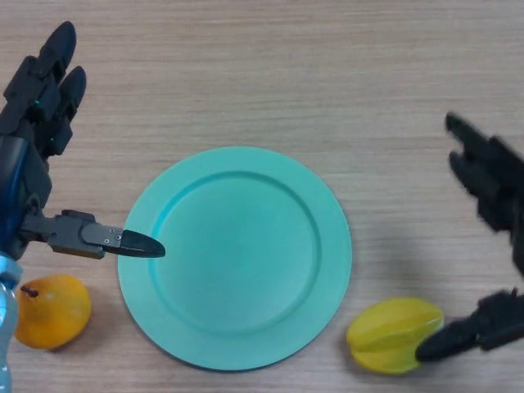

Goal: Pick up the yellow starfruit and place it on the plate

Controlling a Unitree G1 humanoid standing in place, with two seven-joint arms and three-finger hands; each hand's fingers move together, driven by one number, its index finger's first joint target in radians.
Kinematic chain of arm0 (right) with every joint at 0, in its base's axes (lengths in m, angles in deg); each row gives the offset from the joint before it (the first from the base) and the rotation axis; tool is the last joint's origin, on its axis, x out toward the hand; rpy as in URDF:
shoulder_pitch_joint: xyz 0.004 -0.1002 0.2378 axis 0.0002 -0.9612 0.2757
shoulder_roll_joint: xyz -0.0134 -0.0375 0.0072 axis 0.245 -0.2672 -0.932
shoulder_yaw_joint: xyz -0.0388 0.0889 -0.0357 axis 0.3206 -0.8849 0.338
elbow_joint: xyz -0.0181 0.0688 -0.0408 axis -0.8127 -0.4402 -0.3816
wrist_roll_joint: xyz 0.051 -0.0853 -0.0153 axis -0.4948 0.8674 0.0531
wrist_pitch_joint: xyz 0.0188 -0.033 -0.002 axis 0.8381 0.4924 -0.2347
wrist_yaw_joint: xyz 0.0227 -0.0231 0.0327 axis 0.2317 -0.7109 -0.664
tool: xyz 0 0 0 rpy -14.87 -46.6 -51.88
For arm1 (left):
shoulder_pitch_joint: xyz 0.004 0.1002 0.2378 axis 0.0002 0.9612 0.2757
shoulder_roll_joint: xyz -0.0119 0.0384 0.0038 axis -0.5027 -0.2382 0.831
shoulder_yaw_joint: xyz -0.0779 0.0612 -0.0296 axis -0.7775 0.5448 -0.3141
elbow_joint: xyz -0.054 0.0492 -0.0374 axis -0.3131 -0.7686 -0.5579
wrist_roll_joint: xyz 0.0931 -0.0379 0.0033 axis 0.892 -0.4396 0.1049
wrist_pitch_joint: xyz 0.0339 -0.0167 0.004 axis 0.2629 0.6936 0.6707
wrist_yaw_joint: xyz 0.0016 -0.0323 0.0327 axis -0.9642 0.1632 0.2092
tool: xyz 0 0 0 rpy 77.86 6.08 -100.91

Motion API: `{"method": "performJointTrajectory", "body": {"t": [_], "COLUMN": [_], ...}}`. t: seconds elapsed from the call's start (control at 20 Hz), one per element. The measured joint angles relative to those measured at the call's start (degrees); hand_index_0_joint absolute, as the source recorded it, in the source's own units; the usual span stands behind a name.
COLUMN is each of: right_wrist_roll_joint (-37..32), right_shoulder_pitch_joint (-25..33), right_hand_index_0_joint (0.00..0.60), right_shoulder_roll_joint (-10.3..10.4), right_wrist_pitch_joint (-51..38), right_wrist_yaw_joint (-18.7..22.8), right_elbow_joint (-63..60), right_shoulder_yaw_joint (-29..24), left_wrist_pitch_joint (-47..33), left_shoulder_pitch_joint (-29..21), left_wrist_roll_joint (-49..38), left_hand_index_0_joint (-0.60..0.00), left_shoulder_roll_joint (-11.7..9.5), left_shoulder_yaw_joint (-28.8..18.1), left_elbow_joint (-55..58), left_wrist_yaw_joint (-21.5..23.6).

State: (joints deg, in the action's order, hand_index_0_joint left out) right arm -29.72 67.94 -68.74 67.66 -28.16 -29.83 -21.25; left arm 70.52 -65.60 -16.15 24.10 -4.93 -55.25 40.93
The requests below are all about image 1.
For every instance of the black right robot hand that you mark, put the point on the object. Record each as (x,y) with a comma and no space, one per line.
(499,184)

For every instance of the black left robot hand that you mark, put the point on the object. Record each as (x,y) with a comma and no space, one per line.
(26,176)

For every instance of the yellow starfruit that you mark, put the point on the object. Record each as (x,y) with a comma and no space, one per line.
(385,331)

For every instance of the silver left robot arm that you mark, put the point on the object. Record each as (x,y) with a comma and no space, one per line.
(6,327)

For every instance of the teal round plate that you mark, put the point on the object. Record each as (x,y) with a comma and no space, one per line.
(237,266)

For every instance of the orange pear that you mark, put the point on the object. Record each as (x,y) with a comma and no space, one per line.
(55,315)

